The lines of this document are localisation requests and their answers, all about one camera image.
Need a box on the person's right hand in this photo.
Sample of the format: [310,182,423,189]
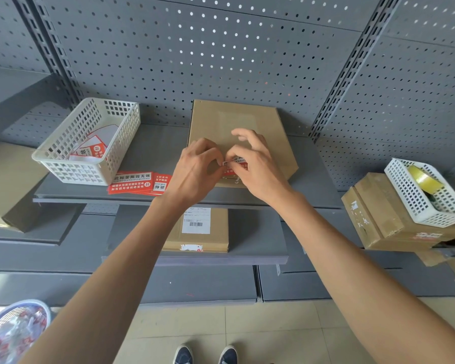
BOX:
[224,128,295,205]

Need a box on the person's left hand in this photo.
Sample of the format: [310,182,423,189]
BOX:
[166,138,227,205]

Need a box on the red and white seal sticker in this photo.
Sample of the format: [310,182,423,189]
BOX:
[221,157,248,177]

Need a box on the person's right forearm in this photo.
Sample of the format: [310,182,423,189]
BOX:
[265,189,455,364]

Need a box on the person's left forearm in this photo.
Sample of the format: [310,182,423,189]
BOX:
[18,193,213,364]

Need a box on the flat brown cardboard box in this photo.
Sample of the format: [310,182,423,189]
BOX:
[187,99,299,189]

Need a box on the red sticker sheet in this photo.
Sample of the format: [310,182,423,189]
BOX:
[152,173,173,194]
[69,135,107,162]
[107,171,154,195]

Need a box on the cardboard box with shipping label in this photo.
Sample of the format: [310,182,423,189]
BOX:
[162,207,230,254]

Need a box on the grey metal shelf board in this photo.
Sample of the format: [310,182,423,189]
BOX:
[102,204,289,267]
[0,264,259,308]
[0,204,85,247]
[0,64,73,145]
[33,123,344,209]
[257,208,455,303]

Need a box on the white backing sheet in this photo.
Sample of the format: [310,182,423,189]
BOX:
[86,124,119,147]

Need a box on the grey perforated back panel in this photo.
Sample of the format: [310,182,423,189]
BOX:
[33,0,384,138]

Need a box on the cardboard box with red sticker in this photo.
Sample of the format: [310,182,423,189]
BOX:
[341,172,455,252]

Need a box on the large white plastic basket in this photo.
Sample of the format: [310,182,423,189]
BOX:
[32,97,141,186]

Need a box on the grey slotted shelf upright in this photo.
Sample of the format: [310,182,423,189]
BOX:
[310,0,403,143]
[11,0,86,107]

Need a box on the person's right shoe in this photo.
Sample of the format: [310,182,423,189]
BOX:
[218,346,239,364]

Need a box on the person's shoe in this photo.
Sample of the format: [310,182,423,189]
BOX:
[218,346,239,364]
[173,345,194,364]

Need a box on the person's left shoe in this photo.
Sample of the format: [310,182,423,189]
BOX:
[173,345,194,364]

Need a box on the small white plastic basket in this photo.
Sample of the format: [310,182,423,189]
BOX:
[384,158,455,229]

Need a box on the yellow tape roll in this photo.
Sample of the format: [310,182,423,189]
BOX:
[407,165,446,196]

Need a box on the plain brown cardboard box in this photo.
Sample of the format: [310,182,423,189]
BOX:
[0,142,50,234]

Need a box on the blue round plastic basket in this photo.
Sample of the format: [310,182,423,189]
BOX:
[0,299,53,364]

